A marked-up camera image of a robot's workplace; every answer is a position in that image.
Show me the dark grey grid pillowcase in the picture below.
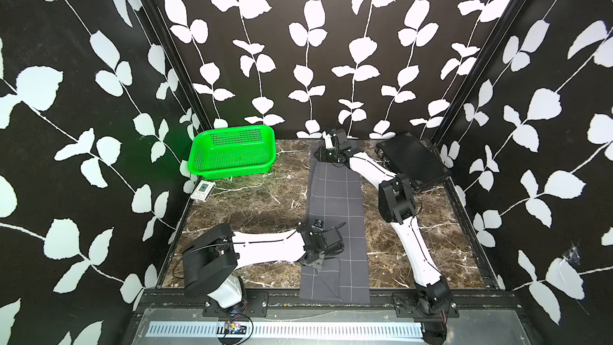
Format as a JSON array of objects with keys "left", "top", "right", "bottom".
[{"left": 299, "top": 159, "right": 370, "bottom": 304}]

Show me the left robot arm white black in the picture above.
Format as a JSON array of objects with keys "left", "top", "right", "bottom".
[{"left": 181, "top": 220, "right": 344, "bottom": 315}]

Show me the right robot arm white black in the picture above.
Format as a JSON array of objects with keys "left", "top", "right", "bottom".
[{"left": 314, "top": 129, "right": 452, "bottom": 319}]

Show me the black tablet device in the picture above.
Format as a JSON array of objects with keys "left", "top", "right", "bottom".
[{"left": 375, "top": 132, "right": 451, "bottom": 193}]

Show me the green plastic basket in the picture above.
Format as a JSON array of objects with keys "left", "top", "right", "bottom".
[{"left": 187, "top": 125, "right": 276, "bottom": 180}]

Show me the small white thermometer display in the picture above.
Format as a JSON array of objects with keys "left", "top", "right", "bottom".
[{"left": 190, "top": 180, "right": 216, "bottom": 201}]

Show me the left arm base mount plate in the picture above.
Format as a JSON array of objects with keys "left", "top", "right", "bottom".
[{"left": 202, "top": 290, "right": 269, "bottom": 319}]

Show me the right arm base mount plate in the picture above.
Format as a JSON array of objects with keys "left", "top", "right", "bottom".
[{"left": 392, "top": 292, "right": 460, "bottom": 321}]

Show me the white perforated rail strip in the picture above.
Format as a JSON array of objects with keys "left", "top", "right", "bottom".
[{"left": 145, "top": 321, "right": 423, "bottom": 341}]

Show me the small circuit board with wires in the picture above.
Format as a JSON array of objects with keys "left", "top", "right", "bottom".
[{"left": 219, "top": 322, "right": 248, "bottom": 337}]

